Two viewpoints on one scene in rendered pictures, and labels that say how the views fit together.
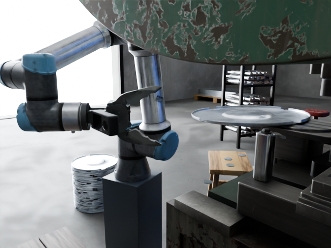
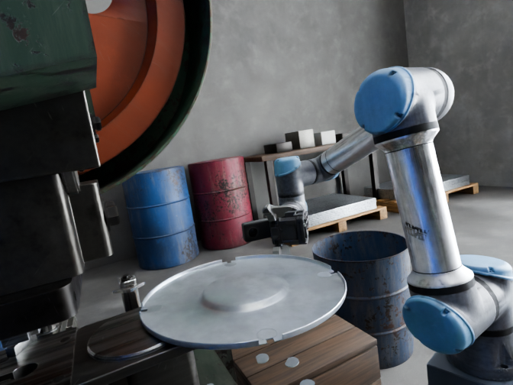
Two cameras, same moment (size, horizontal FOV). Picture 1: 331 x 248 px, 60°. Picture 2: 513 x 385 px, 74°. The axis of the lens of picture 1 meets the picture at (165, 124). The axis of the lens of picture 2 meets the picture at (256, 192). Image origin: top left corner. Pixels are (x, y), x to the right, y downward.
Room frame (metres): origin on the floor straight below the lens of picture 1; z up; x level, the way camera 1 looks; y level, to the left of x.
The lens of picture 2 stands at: (0.91, -0.65, 0.99)
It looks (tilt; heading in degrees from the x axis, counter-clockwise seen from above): 8 degrees down; 107
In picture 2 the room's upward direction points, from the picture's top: 9 degrees counter-clockwise
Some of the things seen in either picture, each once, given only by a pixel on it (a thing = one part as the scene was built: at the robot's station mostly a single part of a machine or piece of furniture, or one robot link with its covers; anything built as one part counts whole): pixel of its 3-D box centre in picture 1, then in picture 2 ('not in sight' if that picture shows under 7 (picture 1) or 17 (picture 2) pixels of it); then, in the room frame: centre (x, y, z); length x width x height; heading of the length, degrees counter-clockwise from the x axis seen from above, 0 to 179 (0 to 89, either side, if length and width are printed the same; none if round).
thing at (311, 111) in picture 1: (314, 121); not in sight; (0.92, -0.49, 0.72); 0.07 x 0.06 x 0.08; 42
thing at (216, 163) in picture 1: (227, 185); not in sight; (1.64, -0.38, 0.16); 0.34 x 0.24 x 0.34; 173
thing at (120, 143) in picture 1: (132, 136); (478, 288); (1.12, 0.13, 0.62); 0.13 x 0.12 x 0.14; 51
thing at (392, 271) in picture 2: not in sight; (364, 294); (0.86, 0.87, 0.24); 0.42 x 0.42 x 0.48
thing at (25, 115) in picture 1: (43, 115); (293, 209); (0.71, 0.31, 0.78); 0.11 x 0.08 x 0.09; 94
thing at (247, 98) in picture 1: (246, 100); not in sight; (3.13, -0.89, 0.47); 0.46 x 0.43 x 0.95; 22
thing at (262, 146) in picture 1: (264, 154); (131, 300); (0.50, -0.18, 0.75); 0.03 x 0.03 x 0.10; 42
